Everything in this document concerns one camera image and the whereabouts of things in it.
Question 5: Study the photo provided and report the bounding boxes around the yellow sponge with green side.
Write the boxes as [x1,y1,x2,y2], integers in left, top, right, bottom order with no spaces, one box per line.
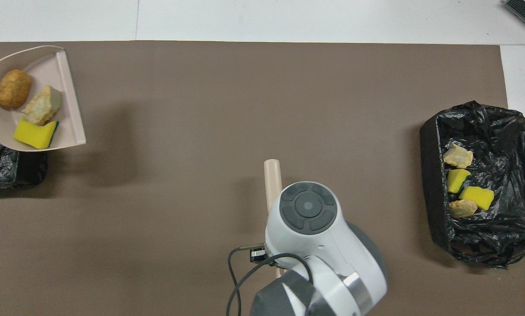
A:
[447,169,471,194]

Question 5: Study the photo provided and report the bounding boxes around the notched yellow sponge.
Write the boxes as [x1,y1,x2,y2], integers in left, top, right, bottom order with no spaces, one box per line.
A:
[13,117,60,150]

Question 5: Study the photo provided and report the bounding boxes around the pale bread chunk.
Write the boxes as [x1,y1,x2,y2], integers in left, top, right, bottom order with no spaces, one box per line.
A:
[443,143,474,169]

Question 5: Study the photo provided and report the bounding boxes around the brown fried nugget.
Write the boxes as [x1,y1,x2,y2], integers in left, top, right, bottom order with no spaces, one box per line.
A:
[0,69,33,109]

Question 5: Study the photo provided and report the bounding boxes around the black bag-covered bin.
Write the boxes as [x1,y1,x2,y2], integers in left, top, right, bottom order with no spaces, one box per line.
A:
[0,62,49,190]

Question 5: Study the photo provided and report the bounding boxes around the beige plastic dustpan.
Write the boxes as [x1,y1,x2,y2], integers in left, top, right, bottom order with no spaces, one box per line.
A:
[0,45,87,152]

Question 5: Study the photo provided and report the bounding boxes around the striped croissant piece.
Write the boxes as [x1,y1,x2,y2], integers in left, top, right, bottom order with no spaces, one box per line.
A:
[449,199,478,219]

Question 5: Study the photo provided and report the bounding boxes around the greenish stone-like bread chunk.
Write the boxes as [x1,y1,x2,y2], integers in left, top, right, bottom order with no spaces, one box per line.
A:
[22,85,63,126]

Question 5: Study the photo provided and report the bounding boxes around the beige hand brush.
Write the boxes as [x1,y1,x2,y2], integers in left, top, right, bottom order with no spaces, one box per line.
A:
[264,159,286,278]

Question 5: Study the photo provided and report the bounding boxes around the blocky yellow sponge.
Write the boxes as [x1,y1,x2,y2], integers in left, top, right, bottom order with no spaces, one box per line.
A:
[459,187,495,211]

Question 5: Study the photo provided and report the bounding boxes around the brown table mat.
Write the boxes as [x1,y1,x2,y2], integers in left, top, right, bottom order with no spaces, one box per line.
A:
[0,41,525,316]

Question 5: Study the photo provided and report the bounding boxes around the open black bag-lined bin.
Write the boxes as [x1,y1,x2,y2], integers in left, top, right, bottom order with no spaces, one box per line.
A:
[420,101,525,269]

